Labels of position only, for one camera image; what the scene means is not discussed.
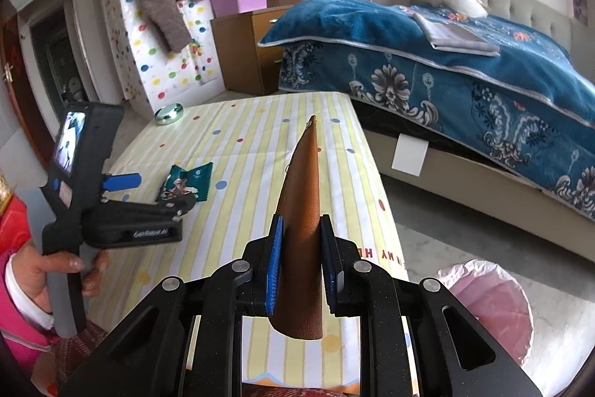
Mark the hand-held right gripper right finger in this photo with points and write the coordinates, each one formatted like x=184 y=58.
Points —
x=331 y=273

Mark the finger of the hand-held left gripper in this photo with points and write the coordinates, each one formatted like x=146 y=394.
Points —
x=139 y=208
x=123 y=181

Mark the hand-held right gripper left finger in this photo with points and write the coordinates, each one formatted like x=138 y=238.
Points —
x=274 y=269

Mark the green snack wrapper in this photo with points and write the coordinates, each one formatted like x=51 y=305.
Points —
x=186 y=183

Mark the brown leather piece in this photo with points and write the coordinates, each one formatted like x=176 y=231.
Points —
x=302 y=215

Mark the pink lined trash bin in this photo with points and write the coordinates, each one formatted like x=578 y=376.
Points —
x=492 y=313

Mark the person's left forearm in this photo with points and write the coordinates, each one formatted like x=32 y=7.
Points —
x=18 y=322

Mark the person's left hand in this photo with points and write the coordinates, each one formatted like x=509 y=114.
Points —
x=32 y=271

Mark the white toilet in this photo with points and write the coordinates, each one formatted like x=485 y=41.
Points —
x=73 y=89

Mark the silver round tin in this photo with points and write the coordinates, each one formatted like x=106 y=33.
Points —
x=168 y=114

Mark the dark red door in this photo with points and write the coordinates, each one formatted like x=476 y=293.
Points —
x=14 y=108

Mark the polka dot mattress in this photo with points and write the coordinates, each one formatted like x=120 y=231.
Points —
x=158 y=71

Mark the red gold box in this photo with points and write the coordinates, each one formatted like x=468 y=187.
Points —
x=14 y=215

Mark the yellow striped tablecloth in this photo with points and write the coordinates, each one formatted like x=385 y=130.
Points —
x=232 y=146

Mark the white paper tag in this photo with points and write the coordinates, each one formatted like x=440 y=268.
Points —
x=409 y=154

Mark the beige upholstered bed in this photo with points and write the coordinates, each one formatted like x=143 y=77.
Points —
x=465 y=204

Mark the brown plaid cloth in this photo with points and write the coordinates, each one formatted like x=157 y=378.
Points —
x=79 y=360

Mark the wooden nightstand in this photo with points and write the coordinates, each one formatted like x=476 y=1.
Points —
x=241 y=48

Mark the bed with blue blanket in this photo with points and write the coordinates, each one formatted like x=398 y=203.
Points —
x=334 y=18

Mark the grey folded cloth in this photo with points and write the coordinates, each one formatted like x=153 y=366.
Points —
x=458 y=35

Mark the white plush toy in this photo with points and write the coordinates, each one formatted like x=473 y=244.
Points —
x=465 y=4

